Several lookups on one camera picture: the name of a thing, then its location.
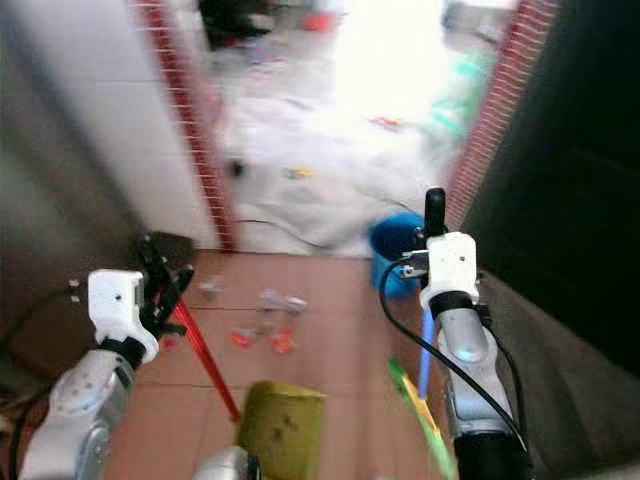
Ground black door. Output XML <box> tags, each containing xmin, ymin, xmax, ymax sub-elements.
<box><xmin>460</xmin><ymin>0</ymin><xmax>640</xmax><ymax>301</ymax></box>

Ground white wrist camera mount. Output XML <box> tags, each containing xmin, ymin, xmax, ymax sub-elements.
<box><xmin>87</xmin><ymin>268</ymin><xmax>161</xmax><ymax>363</ymax></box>
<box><xmin>416</xmin><ymin>232</ymin><xmax>479</xmax><ymax>303</ymax></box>

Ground red brick door post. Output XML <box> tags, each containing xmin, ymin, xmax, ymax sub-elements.
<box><xmin>445</xmin><ymin>0</ymin><xmax>559</xmax><ymax>229</ymax></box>
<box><xmin>135</xmin><ymin>0</ymin><xmax>239</xmax><ymax>253</ymax></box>

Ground orange litter piece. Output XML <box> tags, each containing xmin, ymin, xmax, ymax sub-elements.
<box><xmin>369</xmin><ymin>116</ymin><xmax>408</xmax><ymax>132</ymax></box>

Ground clear plastic litter piece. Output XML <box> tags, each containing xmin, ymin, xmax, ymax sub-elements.
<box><xmin>256</xmin><ymin>289</ymin><xmax>307</xmax><ymax>317</ymax></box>

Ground silver robot leg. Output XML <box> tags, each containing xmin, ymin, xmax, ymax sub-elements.
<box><xmin>193</xmin><ymin>446</ymin><xmax>267</xmax><ymax>480</ymax></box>

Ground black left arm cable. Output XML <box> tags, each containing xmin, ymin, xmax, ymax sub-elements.
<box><xmin>0</xmin><ymin>290</ymin><xmax>83</xmax><ymax>480</ymax></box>

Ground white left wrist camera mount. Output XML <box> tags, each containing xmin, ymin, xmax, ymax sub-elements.
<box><xmin>87</xmin><ymin>268</ymin><xmax>161</xmax><ymax>363</ymax></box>

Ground olive dustpan with red handle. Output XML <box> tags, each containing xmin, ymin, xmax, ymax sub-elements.
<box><xmin>168</xmin><ymin>298</ymin><xmax>327</xmax><ymax>480</ymax></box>

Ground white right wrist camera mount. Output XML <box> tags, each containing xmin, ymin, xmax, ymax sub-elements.
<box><xmin>416</xmin><ymin>232</ymin><xmax>479</xmax><ymax>303</ymax></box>

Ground red background object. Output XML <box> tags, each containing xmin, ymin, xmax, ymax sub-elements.
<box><xmin>302</xmin><ymin>12</ymin><xmax>334</xmax><ymax>33</ymax></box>

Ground green plastic bag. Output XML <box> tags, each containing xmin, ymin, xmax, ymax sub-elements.
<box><xmin>425</xmin><ymin>50</ymin><xmax>496</xmax><ymax>141</ymax></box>

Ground large red litter piece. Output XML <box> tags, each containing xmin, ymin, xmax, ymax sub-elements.
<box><xmin>269</xmin><ymin>329</ymin><xmax>299</xmax><ymax>357</ymax></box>

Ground blue plastic bucket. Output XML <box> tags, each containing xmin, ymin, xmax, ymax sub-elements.
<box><xmin>367</xmin><ymin>211</ymin><xmax>427</xmax><ymax>298</ymax></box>

